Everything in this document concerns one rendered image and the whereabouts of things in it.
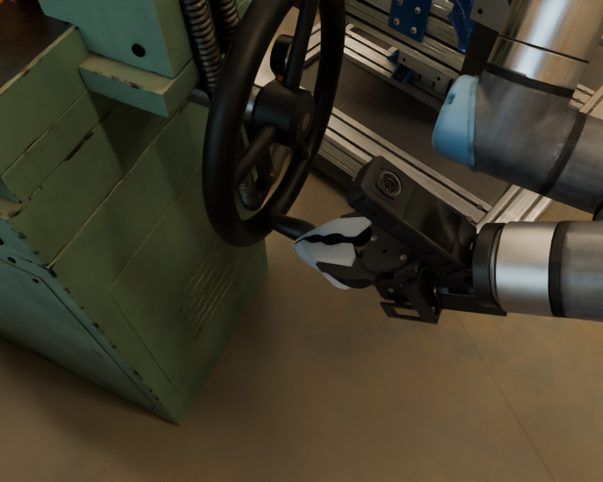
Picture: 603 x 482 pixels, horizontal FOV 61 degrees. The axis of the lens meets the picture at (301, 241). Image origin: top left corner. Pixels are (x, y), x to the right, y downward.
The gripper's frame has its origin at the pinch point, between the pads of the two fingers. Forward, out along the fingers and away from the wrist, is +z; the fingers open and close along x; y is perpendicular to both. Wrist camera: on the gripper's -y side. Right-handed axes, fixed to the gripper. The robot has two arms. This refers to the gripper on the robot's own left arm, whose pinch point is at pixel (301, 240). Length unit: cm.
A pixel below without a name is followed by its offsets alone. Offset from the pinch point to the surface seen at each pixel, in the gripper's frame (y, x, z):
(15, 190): -19.1, -10.8, 16.2
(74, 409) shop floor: 40, -20, 78
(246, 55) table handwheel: -20.0, 1.7, -5.4
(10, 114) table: -24.5, -7.2, 13.1
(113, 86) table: -20.8, 0.9, 10.8
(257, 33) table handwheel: -20.7, 3.5, -5.9
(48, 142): -20.2, -5.5, 15.6
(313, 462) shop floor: 67, -8, 31
